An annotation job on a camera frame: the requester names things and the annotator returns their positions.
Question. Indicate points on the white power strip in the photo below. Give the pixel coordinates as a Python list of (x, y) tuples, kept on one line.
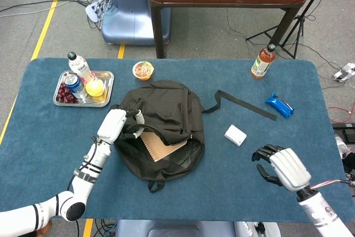
[(94, 10), (345, 73)]

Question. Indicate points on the amber tea bottle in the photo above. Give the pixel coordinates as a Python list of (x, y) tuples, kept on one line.
[(262, 63)]

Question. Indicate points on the black floor device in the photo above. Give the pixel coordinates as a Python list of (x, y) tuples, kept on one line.
[(345, 130)]

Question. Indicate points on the grey robot torso base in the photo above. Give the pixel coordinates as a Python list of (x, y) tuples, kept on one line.
[(177, 228)]

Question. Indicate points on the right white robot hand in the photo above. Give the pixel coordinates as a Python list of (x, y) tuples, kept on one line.
[(289, 170)]

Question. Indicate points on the clear black-capped water bottle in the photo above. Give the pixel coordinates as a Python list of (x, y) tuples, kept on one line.
[(81, 67)]

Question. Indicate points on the silver metal tray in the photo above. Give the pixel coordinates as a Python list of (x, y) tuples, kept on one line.
[(108, 81)]

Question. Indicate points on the small white box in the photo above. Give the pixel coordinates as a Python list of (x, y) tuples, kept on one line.
[(235, 135)]

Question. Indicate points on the orange jelly cup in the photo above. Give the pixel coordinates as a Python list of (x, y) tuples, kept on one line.
[(143, 70)]

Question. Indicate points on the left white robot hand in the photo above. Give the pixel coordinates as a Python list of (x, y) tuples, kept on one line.
[(112, 126)]

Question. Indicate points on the brown spiral notebook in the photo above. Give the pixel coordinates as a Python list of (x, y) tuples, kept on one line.
[(162, 146)]

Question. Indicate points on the blue soda can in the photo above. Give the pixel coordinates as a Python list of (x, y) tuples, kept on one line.
[(75, 85)]

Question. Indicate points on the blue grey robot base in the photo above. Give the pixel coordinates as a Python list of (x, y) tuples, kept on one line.
[(130, 23)]

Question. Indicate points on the black tripod stand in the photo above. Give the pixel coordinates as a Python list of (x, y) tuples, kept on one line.
[(298, 26)]

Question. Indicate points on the yellow round fruit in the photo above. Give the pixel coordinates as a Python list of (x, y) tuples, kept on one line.
[(95, 88)]

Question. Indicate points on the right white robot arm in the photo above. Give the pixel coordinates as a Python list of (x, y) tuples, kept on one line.
[(321, 212)]

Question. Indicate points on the red grape bunch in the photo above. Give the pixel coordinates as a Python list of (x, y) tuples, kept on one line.
[(65, 95)]

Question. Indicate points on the black fabric backpack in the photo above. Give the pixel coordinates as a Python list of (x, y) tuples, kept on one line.
[(166, 103)]

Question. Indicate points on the blue carpet table mat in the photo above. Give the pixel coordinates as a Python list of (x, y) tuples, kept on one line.
[(235, 198)]

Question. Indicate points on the blue snack packet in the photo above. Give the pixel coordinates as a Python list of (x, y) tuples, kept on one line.
[(280, 106)]

